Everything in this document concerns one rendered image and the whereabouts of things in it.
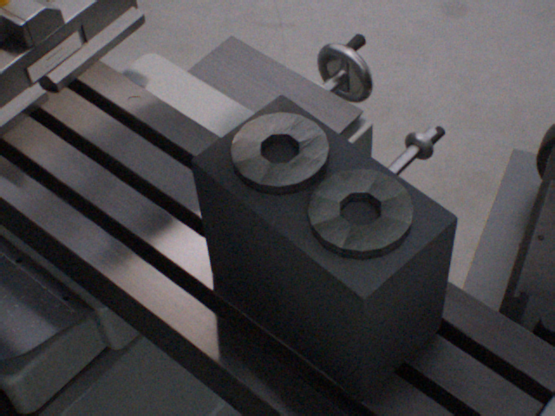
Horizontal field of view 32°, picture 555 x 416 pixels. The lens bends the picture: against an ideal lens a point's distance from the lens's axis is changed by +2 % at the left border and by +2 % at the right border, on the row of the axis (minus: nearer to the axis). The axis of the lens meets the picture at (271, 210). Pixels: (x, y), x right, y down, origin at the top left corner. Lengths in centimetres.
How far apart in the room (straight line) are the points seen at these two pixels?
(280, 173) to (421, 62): 181
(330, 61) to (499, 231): 44
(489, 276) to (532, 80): 100
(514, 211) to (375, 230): 102
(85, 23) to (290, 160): 47
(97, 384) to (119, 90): 37
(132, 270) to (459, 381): 36
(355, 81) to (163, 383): 61
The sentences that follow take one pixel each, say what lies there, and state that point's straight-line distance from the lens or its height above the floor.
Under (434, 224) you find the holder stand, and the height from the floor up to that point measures 115.
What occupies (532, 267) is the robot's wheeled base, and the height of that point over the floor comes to 59.
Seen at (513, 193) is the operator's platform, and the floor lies 40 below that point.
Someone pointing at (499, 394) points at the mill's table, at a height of 96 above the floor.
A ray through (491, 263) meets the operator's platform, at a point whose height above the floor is 40.
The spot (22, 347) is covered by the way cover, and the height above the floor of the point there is 91.
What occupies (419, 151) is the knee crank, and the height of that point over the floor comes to 55.
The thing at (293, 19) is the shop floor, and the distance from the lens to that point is 275.
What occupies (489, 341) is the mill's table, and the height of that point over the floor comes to 96.
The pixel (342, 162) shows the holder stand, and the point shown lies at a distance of 86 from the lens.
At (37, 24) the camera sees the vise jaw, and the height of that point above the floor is 106.
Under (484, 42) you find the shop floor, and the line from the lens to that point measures 270.
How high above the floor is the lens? 180
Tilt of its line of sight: 52 degrees down
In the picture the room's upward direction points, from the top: 5 degrees counter-clockwise
